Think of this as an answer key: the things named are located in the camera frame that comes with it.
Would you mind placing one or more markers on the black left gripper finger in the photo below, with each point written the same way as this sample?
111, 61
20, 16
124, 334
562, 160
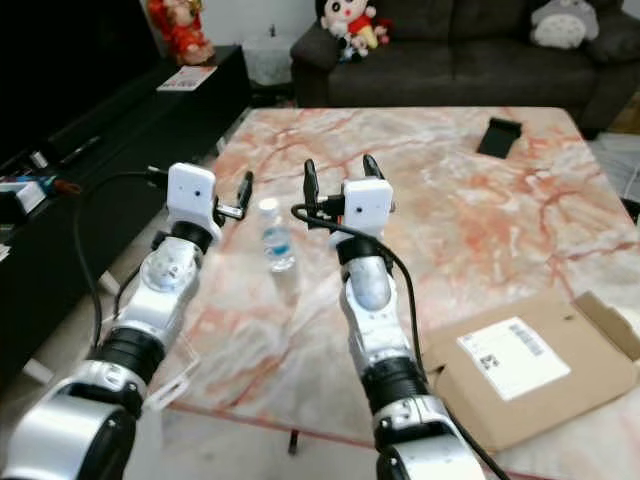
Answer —
245, 190

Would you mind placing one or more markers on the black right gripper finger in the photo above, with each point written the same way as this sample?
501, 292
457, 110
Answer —
311, 190
373, 168

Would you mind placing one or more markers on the clear plastic water bottle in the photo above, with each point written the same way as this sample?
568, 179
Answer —
276, 240

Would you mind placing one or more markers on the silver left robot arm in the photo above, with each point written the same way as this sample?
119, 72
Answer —
150, 300

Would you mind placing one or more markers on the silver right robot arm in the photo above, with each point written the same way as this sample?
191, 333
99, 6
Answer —
375, 320

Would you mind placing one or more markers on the red and white leaflet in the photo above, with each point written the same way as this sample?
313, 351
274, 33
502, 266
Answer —
187, 79

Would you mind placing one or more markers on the small black stand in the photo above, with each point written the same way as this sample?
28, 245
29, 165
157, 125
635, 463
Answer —
498, 137

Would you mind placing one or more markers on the dark grey fabric sofa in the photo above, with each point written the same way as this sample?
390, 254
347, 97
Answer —
460, 70

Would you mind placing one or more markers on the white lace side table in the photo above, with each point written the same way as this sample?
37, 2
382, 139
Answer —
268, 60

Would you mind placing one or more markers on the cartoon boy plush doll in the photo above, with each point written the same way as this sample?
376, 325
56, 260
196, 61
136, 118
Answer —
352, 25

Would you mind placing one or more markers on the black low television cabinet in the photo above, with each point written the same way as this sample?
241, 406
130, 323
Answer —
80, 260

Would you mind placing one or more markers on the red and gold figurine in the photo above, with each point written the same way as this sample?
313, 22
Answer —
180, 30

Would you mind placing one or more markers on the black television screen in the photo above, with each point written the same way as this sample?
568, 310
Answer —
70, 60

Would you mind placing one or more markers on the white shipping label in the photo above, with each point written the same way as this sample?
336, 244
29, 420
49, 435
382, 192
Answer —
512, 357

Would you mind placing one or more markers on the metal table leg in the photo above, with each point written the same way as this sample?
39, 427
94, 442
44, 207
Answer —
292, 442

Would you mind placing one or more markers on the grey round plush toy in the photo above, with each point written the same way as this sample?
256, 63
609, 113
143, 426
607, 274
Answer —
564, 22

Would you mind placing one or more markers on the flat brown cardboard box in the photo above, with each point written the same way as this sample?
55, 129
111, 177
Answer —
550, 400

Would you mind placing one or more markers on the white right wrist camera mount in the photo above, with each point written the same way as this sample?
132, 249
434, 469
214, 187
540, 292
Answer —
368, 205

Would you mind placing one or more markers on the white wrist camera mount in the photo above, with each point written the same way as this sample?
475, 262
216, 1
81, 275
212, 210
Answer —
190, 195
368, 205

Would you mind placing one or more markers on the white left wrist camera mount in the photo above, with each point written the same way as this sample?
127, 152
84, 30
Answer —
190, 195

